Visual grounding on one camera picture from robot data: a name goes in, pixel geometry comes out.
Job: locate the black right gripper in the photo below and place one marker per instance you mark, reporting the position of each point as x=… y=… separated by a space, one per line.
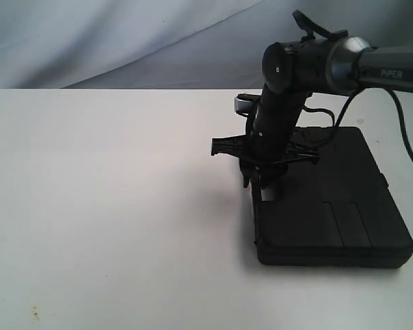
x=267 y=143

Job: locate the black plastic carrying case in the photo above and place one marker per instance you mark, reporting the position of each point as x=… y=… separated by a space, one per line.
x=338 y=212

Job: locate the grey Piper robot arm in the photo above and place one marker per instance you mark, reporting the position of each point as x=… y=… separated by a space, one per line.
x=322 y=62

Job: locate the white backdrop cloth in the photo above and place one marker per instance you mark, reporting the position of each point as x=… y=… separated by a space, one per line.
x=170 y=44

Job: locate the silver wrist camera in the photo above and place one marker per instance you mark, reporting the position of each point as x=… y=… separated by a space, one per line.
x=245 y=104

